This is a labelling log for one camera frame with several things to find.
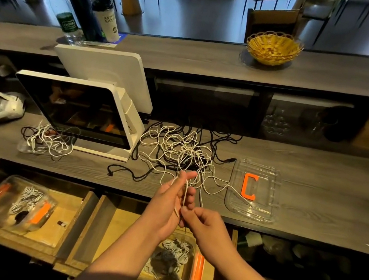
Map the person's right hand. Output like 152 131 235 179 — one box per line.
170 203 257 274

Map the person's left hand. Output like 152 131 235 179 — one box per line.
135 163 202 250

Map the person's left forearm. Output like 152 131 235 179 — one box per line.
64 215 169 280

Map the pile of white containers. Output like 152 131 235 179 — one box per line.
239 229 317 270

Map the white touchscreen monitor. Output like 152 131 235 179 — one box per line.
5 67 153 165

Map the white customer display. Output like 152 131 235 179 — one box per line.
46 39 163 115

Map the grey wooden bar counter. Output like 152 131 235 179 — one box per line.
0 0 369 118

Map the blue white notebook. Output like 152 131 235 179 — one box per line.
80 28 127 53

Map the yellow woven basket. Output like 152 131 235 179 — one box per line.
243 26 307 72

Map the white paper coffee cup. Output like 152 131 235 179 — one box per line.
86 0 127 44

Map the clear plastic water bottle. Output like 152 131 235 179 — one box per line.
35 0 90 47

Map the brown wooden chair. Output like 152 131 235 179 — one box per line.
242 0 304 51

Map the black thermos bottle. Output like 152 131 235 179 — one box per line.
52 0 114 44

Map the clear lid orange handle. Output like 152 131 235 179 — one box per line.
223 155 286 225

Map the bundle of black cables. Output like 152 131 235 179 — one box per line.
203 130 244 166

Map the black coiled cable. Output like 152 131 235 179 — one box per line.
13 208 35 227

